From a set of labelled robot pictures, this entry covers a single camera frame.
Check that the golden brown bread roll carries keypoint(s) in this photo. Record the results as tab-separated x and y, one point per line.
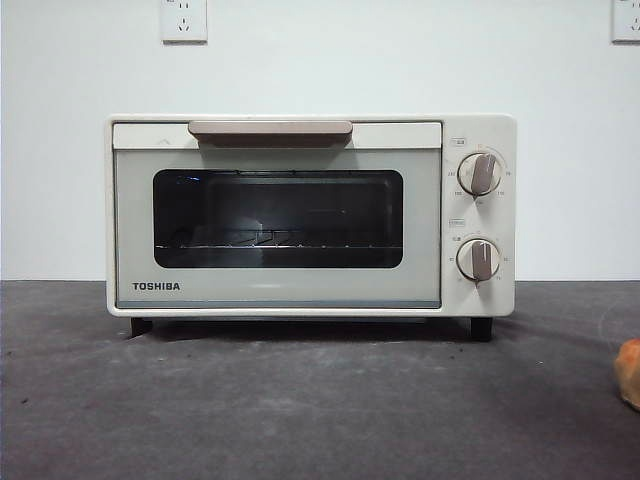
629	372

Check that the cream and taupe oven knob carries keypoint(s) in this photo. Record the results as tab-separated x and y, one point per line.
479	260
480	174

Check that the cream Toshiba toaster oven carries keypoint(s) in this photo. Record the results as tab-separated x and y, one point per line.
480	135

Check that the white wall socket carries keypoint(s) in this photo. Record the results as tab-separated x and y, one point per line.
183	22
627	22

